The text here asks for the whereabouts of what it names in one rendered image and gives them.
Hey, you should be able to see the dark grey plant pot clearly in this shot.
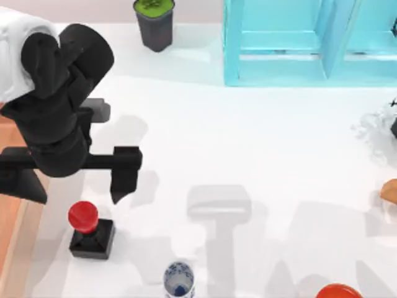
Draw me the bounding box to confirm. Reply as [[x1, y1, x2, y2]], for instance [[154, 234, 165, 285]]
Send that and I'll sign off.
[[133, 0, 177, 53]]

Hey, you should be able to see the blue and white cup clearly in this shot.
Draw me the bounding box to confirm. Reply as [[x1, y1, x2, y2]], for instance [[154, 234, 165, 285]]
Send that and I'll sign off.
[[163, 258, 197, 298]]

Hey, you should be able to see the red bowl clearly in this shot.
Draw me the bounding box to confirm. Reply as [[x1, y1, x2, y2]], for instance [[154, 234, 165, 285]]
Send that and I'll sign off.
[[314, 282, 364, 298]]

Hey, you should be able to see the light blue rack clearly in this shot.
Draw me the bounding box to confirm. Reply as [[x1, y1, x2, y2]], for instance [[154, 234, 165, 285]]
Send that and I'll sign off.
[[222, 0, 397, 88]]

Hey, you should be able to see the red trophy on black base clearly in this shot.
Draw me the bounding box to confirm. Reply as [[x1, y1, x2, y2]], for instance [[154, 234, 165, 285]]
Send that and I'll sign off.
[[68, 201, 116, 261]]

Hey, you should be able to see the white plant in black pot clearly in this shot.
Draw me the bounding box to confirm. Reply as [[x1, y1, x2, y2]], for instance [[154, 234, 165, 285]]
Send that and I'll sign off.
[[350, 97, 397, 166]]

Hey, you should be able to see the grey rounded camera box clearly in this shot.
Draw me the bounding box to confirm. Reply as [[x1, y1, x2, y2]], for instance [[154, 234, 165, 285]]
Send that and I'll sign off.
[[81, 97, 112, 124]]

